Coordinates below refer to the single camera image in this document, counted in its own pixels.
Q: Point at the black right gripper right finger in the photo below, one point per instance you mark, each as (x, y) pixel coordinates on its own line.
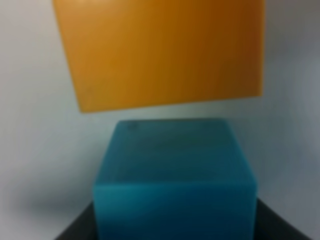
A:
(270, 226)

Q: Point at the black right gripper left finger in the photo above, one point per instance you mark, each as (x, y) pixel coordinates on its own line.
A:
(83, 227)

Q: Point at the blue wooden cube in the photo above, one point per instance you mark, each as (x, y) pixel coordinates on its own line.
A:
(178, 179)

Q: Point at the orange wooden cube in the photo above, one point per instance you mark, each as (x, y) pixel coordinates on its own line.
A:
(126, 54)

